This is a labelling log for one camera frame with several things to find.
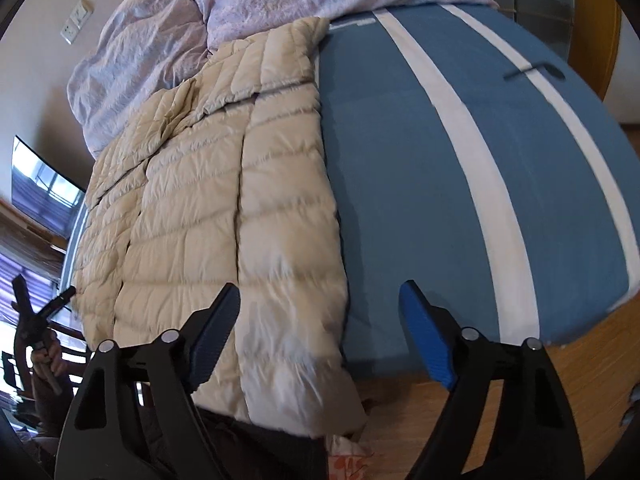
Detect beige quilted down jacket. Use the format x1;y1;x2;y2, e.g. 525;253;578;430
73;18;366;438

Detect person's left hand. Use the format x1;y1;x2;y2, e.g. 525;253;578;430
30;330;70;401

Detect blue white striped bedsheet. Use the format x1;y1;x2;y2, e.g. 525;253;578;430
60;3;640;380

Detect lilac floral duvet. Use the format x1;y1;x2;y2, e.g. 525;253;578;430
66;0;493;157

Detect wooden glass wardrobe door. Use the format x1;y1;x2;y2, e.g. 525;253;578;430
508;0;623;99

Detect white wall socket plate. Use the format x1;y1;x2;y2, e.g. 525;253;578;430
60;0;93;44

